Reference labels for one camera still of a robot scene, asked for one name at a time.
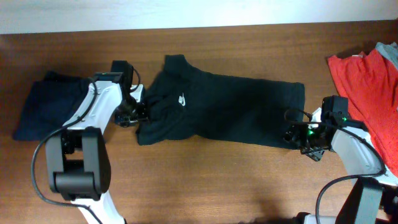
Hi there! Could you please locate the folded navy blue garment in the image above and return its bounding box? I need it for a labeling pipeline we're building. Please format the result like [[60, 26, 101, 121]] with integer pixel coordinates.
[[12, 72, 90, 141]]

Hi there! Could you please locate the dark green t-shirt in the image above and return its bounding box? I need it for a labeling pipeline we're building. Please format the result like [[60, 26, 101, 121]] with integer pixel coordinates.
[[136, 55, 305, 149]]

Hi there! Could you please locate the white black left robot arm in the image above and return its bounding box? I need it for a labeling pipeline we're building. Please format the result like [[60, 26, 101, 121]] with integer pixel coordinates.
[[44, 60, 148, 223]]

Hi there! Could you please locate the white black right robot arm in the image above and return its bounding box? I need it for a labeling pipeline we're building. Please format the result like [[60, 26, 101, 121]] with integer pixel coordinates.
[[284, 96, 397, 223]]

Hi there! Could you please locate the red garment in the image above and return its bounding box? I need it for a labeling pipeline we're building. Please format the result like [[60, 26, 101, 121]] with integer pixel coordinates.
[[327, 49, 397, 175]]

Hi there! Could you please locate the grey garment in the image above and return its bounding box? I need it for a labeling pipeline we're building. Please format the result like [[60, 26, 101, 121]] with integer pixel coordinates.
[[375, 42, 398, 69]]

